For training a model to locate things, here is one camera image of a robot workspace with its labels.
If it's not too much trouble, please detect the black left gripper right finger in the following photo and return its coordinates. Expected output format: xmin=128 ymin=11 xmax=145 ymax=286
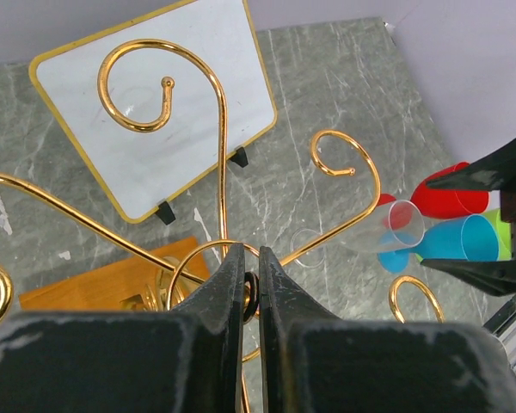
xmin=259 ymin=247 xmax=516 ymax=412

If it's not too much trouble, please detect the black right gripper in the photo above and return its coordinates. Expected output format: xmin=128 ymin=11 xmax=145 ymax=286
xmin=421 ymin=138 xmax=516 ymax=296

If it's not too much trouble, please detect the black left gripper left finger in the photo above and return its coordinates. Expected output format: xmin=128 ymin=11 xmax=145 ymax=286
xmin=0 ymin=243 xmax=245 ymax=412

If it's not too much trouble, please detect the clear ribbed wine glass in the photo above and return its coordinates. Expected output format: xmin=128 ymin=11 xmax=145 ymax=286
xmin=290 ymin=199 xmax=426 ymax=268

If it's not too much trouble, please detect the wooden rack base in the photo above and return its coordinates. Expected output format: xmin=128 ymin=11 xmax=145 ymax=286
xmin=19 ymin=237 xmax=210 ymax=311

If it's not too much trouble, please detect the green plastic goblet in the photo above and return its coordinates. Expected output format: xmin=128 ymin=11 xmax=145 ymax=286
xmin=415 ymin=207 xmax=514 ymax=263

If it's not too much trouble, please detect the blue plastic goblet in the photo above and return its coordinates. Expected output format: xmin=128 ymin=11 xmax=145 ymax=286
xmin=377 ymin=214 xmax=500 ymax=274

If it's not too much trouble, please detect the red plastic goblet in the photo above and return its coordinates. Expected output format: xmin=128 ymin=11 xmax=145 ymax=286
xmin=375 ymin=161 xmax=491 ymax=228

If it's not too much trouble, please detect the gold framed whiteboard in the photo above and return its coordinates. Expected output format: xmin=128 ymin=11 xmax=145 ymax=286
xmin=29 ymin=1 xmax=277 ymax=223

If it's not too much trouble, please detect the aluminium rail frame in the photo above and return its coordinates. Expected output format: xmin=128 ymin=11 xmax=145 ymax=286
xmin=482 ymin=294 xmax=516 ymax=380

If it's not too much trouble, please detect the gold wire glass rack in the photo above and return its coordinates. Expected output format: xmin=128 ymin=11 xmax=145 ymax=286
xmin=0 ymin=38 xmax=446 ymax=413

